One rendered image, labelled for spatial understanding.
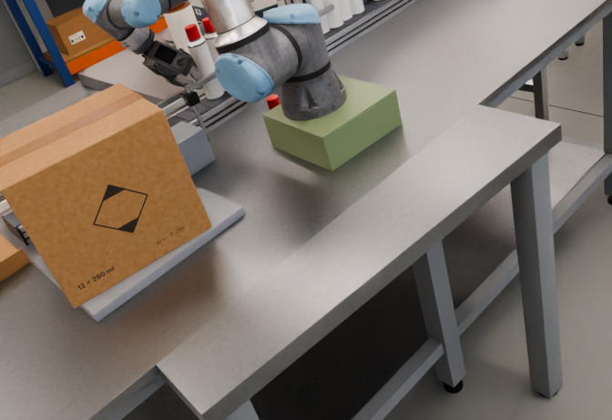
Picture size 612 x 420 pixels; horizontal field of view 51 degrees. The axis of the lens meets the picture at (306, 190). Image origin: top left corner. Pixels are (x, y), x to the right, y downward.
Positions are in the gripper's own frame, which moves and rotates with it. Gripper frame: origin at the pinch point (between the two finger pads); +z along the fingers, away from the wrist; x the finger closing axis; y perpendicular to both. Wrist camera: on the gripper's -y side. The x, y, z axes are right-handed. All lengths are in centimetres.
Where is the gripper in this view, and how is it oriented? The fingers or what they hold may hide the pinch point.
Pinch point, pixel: (200, 85)
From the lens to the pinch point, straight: 176.1
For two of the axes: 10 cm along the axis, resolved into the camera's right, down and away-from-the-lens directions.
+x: -4.8, 8.6, -1.5
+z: 5.7, 4.4, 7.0
